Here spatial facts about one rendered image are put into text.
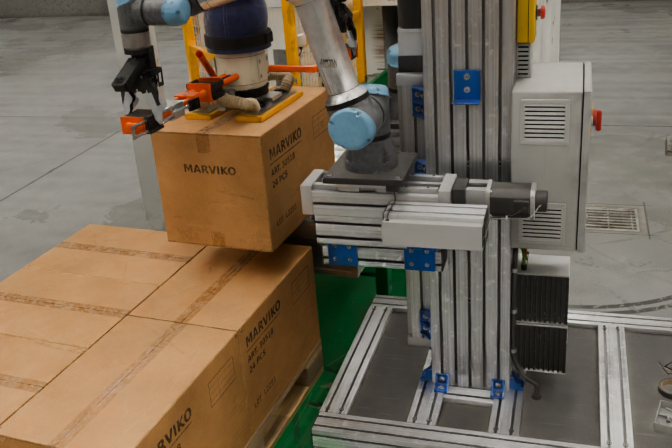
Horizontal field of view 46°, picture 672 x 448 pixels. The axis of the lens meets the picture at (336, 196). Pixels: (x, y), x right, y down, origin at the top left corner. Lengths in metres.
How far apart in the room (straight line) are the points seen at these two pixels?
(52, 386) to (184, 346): 0.38
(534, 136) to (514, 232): 0.30
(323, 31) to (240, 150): 0.66
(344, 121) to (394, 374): 1.09
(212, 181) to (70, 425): 0.87
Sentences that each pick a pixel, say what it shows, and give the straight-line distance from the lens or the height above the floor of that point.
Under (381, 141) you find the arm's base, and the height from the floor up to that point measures 1.12.
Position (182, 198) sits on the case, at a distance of 2.66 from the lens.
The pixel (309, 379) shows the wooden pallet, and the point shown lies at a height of 0.05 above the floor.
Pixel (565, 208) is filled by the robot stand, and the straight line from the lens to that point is 2.28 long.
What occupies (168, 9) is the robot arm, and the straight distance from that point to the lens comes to 2.12.
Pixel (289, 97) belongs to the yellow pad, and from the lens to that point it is 2.78.
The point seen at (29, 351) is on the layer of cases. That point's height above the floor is 0.54.
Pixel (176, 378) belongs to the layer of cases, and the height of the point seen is 0.54.
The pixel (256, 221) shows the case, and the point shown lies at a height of 0.78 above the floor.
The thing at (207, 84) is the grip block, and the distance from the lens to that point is 2.48.
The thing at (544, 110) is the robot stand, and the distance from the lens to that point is 2.18.
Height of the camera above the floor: 1.80
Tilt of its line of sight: 22 degrees down
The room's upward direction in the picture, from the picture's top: 4 degrees counter-clockwise
